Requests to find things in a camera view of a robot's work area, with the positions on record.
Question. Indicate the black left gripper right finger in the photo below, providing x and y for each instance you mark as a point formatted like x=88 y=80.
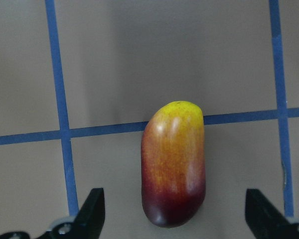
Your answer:
x=265 y=221

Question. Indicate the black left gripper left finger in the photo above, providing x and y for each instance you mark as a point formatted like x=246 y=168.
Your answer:
x=88 y=223

